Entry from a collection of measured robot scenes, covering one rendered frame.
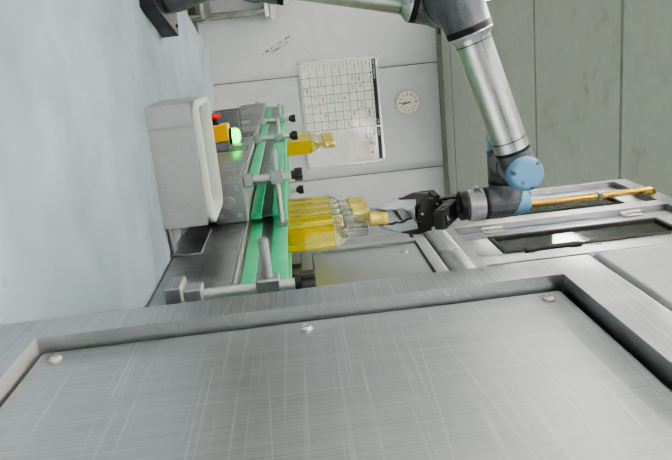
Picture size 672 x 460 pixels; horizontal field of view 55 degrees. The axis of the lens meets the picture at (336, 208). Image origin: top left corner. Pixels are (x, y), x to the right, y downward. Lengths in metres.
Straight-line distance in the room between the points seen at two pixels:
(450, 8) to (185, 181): 0.62
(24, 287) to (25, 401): 0.19
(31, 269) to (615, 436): 0.50
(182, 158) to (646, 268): 0.83
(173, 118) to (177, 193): 0.13
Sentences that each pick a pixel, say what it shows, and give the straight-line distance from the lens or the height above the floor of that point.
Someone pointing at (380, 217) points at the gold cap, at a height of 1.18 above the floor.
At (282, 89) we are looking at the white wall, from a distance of 7.33.
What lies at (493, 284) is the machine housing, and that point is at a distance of 0.51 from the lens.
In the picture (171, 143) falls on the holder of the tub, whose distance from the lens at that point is 1.17.
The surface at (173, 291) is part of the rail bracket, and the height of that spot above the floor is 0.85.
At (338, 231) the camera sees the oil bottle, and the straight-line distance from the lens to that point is 1.42.
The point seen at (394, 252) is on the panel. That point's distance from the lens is 1.66.
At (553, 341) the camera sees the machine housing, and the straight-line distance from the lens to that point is 0.45.
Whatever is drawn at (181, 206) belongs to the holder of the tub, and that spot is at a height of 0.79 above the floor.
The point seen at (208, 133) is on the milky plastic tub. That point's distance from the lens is 1.32.
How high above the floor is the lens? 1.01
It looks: 3 degrees up
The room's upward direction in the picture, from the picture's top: 83 degrees clockwise
